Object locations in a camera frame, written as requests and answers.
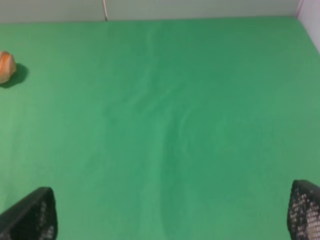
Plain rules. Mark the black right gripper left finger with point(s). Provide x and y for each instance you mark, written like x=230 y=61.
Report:
x=34 y=217

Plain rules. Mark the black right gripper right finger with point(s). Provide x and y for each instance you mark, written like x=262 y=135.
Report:
x=303 y=213

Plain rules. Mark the orange ridged bread roll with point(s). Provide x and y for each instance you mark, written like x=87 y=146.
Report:
x=7 y=66

